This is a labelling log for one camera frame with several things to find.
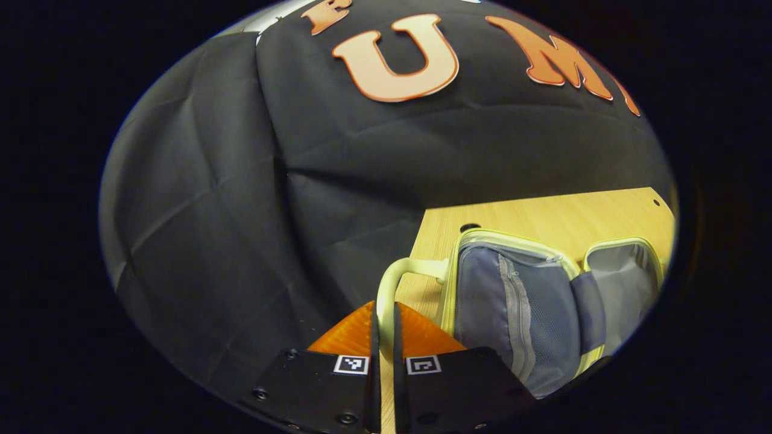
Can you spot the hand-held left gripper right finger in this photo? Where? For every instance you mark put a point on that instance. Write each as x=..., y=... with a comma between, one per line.
x=399, y=392

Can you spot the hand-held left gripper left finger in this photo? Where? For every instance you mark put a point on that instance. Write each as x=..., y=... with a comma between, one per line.
x=375, y=392

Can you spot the pale yellow-green small suitcase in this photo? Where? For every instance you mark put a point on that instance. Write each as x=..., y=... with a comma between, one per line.
x=531, y=301

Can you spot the black backdrop cloth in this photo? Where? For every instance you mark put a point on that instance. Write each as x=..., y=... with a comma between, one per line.
x=241, y=181

